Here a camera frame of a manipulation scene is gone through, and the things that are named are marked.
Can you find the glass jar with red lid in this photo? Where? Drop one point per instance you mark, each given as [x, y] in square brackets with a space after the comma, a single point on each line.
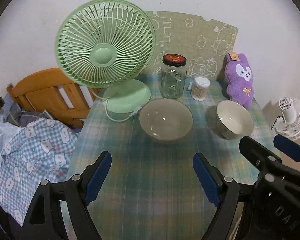
[173, 76]

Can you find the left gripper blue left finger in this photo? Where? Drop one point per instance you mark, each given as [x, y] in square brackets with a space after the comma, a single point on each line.
[81, 190]

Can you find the middle floral ceramic bowl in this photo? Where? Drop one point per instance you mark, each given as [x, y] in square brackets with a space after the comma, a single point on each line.
[166, 120]

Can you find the purple plush bunny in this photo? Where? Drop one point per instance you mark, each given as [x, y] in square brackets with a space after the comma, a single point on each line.
[239, 79]

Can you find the wooden bed headboard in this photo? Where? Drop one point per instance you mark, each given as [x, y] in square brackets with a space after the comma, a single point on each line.
[51, 90]

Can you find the cotton swab container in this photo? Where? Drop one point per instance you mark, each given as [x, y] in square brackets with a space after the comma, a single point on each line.
[200, 87]

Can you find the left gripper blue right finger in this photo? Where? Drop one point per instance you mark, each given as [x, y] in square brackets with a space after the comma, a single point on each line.
[222, 193]

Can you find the white floor fan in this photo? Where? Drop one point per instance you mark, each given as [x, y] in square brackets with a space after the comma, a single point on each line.
[287, 121]

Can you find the plaid green tablecloth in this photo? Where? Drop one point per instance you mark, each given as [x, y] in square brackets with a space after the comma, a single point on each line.
[151, 190]

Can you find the green desk fan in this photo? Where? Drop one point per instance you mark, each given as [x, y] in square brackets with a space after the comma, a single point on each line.
[106, 44]

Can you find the blue checkered bear blanket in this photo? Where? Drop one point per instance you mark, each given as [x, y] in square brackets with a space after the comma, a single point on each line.
[33, 147]

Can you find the green cartoon placemat board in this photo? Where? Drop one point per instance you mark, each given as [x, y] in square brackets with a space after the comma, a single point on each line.
[203, 42]

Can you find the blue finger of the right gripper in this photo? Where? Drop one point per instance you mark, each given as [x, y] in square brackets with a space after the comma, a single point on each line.
[276, 193]
[288, 147]

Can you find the floral ceramic bowl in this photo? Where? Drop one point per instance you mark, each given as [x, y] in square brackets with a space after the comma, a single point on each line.
[166, 120]
[233, 120]

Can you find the right floral ceramic bowl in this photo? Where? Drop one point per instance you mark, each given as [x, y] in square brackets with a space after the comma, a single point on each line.
[233, 120]

